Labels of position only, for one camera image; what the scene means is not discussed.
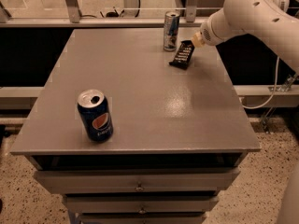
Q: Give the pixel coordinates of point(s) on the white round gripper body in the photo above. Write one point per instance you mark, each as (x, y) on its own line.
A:
(207, 34)

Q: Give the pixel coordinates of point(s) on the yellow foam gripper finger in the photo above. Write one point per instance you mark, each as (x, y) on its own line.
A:
(198, 40)

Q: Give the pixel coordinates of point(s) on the black rxbar chocolate bar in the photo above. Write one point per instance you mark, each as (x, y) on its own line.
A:
(183, 55)

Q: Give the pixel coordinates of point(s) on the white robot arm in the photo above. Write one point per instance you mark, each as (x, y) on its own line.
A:
(267, 191)

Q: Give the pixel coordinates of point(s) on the silver blue redbull can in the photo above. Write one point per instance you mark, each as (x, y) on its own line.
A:
(171, 24)

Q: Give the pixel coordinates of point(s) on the blue pepsi can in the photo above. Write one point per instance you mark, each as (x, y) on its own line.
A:
(94, 112)

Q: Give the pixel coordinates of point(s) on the grey drawer cabinet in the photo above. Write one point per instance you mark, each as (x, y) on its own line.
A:
(164, 118)

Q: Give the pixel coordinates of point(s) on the top grey drawer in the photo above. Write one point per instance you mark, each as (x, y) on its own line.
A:
(87, 182)

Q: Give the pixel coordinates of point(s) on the grey drawer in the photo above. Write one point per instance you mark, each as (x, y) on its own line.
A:
(143, 219)
(87, 182)
(141, 204)

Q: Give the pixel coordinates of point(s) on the bottom grey drawer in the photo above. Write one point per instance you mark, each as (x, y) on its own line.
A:
(143, 219)

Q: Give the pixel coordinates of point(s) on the middle grey drawer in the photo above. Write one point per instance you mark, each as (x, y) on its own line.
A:
(141, 204)

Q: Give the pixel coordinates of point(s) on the metal wall bracket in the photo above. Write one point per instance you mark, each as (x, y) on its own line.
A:
(286, 86)

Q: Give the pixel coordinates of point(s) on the grey metal window rail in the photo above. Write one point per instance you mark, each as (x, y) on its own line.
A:
(84, 23)

